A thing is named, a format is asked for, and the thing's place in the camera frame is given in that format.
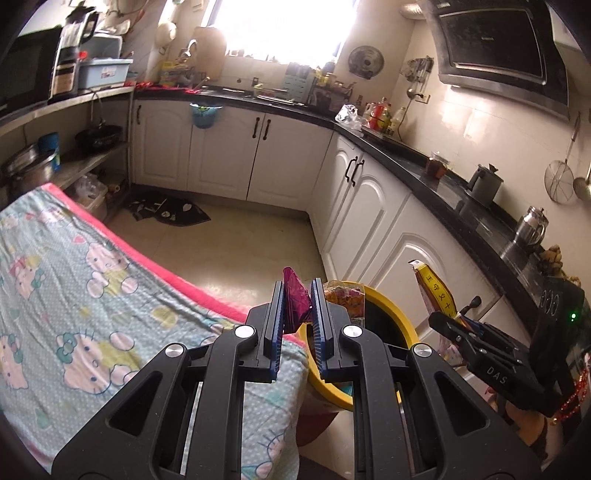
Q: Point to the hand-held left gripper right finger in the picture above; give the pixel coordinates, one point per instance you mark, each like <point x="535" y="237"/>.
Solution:
<point x="318" y="332"/>

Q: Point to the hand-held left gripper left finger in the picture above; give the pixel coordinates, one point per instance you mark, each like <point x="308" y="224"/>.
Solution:
<point x="278" y="332"/>

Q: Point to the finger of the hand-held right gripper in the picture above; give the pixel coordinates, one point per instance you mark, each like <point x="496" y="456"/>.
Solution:
<point x="480" y="328"/>
<point x="455" y="330"/>

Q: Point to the purple foil wrapper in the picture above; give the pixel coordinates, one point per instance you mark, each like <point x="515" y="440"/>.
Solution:
<point x="295" y="300"/>

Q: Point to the yellow red snack packet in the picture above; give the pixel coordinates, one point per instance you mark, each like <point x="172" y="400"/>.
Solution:
<point x="434" y="290"/>

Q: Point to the yellow rimmed waste bin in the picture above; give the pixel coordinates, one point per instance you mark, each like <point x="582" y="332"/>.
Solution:
<point x="401" y="323"/>

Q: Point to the person's right hand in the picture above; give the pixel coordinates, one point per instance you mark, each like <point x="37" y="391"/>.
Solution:
<point x="526" y="424"/>

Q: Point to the orange printed snack wrapper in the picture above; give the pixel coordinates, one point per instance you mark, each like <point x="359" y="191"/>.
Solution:
<point x="344" y="300"/>

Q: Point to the red plastic stool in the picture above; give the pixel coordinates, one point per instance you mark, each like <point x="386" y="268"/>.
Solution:
<point x="316" y="424"/>

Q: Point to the ginger roots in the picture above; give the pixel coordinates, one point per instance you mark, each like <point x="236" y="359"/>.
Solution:
<point x="551" y="259"/>

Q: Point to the shiny steel kettle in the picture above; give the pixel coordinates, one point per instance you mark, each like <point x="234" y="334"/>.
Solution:
<point x="531" y="230"/>

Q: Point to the grey kettle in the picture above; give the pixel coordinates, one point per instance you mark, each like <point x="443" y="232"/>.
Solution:
<point x="485" y="187"/>

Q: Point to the black floor mat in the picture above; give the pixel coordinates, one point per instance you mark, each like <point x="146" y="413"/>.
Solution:
<point x="171" y="213"/>

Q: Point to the glass jar dark content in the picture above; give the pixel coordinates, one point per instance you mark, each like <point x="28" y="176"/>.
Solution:
<point x="436" y="167"/>

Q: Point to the white kitchen cabinets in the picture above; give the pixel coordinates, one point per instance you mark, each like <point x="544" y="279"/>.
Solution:
<point x="286" y="161"/>

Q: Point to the steel ladle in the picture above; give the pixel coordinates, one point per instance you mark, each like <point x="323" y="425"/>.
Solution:
<point x="582" y="187"/>

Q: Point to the cartoon cat printed blanket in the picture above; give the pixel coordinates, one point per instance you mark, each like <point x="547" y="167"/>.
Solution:
<point x="92" y="300"/>

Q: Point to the black induction cooker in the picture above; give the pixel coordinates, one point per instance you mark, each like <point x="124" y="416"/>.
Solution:
<point x="392" y="141"/>

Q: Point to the pale oil bottle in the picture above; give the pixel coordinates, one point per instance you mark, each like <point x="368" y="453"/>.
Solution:
<point x="400" y="122"/>

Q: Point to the yellow oil bottle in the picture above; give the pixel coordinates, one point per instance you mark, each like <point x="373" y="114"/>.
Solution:
<point x="387" y="122"/>

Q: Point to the clear crumpled plastic bag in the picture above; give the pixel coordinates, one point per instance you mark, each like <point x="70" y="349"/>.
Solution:
<point x="349" y="115"/>

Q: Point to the red label sauce bottle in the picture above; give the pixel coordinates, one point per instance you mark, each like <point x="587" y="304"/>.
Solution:
<point x="377" y="115"/>

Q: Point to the blue hanging bin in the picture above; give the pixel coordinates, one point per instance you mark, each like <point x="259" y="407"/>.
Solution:
<point x="205" y="117"/>

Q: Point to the clear plastic container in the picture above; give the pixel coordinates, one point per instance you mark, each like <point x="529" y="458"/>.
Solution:
<point x="90" y="198"/>

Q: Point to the black spice rack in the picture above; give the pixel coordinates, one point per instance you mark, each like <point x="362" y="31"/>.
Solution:
<point x="330" y="92"/>

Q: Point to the teal knife organiser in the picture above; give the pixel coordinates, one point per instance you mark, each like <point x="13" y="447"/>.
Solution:
<point x="299" y="85"/>

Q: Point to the hanging kitchen utensils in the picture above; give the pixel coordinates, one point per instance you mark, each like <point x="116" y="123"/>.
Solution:
<point x="418" y="71"/>

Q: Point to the black frying pan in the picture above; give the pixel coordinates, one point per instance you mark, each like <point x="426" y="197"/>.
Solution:
<point x="99" y="137"/>

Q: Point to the steel range hood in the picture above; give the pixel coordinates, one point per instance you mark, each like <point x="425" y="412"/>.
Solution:
<point x="498" y="46"/>

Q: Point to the beige cutting board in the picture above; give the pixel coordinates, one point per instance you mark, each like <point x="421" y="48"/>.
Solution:
<point x="210" y="50"/>

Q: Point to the blue tin can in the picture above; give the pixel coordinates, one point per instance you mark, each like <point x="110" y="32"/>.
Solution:
<point x="50" y="150"/>

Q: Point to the large steel cooking pot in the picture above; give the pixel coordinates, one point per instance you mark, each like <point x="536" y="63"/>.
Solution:
<point x="27" y="173"/>

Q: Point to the chrome faucet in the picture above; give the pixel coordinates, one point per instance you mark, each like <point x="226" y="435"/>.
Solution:
<point x="190" y="48"/>

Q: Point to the kitchen window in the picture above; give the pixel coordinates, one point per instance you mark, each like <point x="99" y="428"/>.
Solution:
<point x="281" y="27"/>

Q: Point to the steel kitchen shelf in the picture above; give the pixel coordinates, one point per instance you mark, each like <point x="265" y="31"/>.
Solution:
<point x="69" y="104"/>

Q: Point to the blue dish drainer box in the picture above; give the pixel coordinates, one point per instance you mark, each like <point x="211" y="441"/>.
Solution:
<point x="104" y="71"/>

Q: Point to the white hanging pot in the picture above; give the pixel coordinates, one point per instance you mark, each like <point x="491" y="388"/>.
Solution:
<point x="166" y="33"/>

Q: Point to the black blender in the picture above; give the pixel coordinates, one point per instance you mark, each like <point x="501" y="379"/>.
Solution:
<point x="71" y="60"/>

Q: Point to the black microwave oven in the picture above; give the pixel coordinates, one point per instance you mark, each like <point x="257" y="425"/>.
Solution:
<point x="27" y="74"/>

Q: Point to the wall socket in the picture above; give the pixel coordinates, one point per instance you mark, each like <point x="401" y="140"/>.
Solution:
<point x="422" y="97"/>

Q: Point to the round wall fan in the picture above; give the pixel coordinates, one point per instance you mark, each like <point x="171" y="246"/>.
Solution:
<point x="365" y="61"/>

